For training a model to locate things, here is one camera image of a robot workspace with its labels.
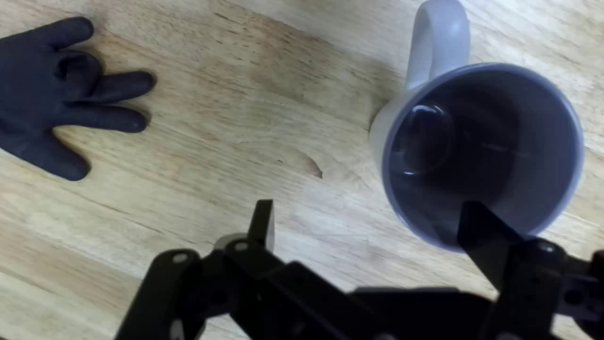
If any white ceramic mug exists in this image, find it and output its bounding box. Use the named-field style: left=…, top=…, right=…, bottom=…
left=369, top=0, right=582, bottom=251

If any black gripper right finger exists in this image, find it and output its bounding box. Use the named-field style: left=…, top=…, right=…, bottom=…
left=456, top=202, right=604, bottom=340

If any black gloved hand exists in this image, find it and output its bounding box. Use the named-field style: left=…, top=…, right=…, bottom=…
left=0, top=17, right=154, bottom=181

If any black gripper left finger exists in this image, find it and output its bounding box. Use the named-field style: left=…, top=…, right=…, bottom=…
left=114, top=200, right=352, bottom=340

